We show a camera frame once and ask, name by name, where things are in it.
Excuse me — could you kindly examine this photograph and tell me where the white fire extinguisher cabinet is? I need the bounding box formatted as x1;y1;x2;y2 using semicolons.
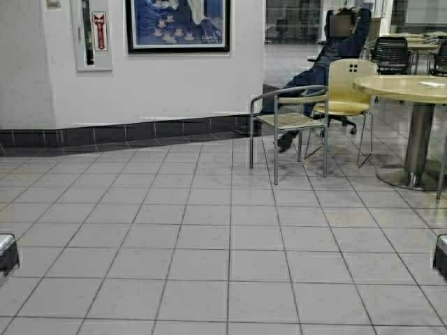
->
70;0;112;72

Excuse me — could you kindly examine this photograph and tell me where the yellow wooden chair by round table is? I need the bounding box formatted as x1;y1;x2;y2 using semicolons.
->
303;59;377;175

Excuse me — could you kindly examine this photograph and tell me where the grey metal armchair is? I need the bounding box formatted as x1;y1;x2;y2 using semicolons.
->
249;85;329;184

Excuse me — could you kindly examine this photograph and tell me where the round beige pedestal table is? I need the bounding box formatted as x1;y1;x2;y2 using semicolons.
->
353;75;446;191

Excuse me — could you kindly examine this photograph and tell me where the left silver robot base corner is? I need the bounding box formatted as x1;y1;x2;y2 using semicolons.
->
1;234;20;276

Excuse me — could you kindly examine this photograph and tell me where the black mesh chair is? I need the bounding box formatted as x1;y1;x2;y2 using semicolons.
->
372;36;411;75

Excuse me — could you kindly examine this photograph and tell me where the seated person in dark clothes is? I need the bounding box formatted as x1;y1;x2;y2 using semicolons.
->
260;6;372;153

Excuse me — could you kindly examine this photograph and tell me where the right silver robot base corner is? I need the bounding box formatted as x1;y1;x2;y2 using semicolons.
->
432;234;447;278

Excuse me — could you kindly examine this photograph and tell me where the blue framed wall picture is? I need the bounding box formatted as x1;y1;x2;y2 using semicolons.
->
125;0;231;54

